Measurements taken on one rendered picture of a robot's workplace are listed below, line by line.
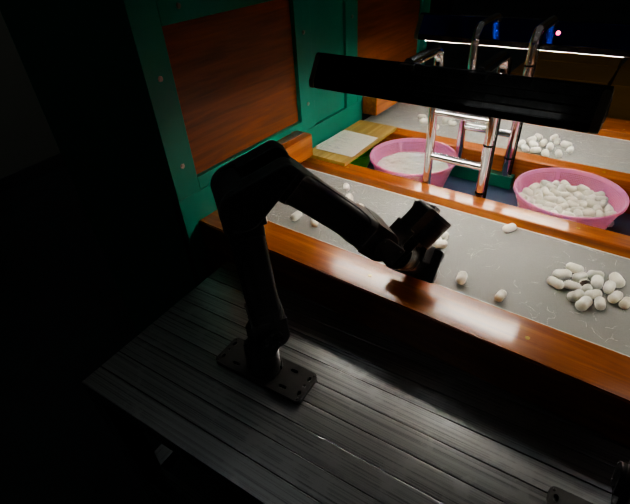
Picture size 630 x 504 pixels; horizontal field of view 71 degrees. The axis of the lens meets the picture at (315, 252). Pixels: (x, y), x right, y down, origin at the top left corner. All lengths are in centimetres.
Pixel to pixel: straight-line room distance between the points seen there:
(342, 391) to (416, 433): 15
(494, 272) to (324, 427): 49
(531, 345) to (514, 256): 29
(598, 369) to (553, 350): 7
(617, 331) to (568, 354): 14
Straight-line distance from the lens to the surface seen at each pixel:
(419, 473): 78
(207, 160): 117
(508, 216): 118
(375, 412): 83
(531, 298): 98
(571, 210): 131
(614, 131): 178
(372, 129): 160
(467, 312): 88
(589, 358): 87
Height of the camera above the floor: 136
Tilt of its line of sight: 37 degrees down
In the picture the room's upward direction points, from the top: 4 degrees counter-clockwise
